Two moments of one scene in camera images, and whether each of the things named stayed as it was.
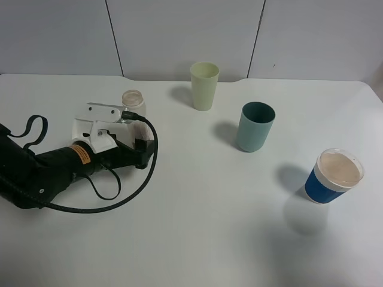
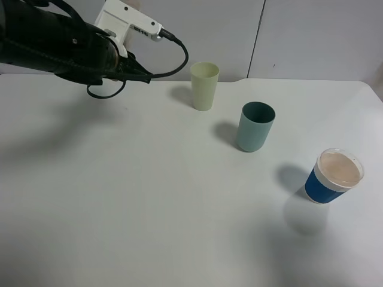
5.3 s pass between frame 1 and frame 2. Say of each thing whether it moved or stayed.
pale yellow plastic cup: stayed
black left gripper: moved
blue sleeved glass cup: stayed
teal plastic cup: stayed
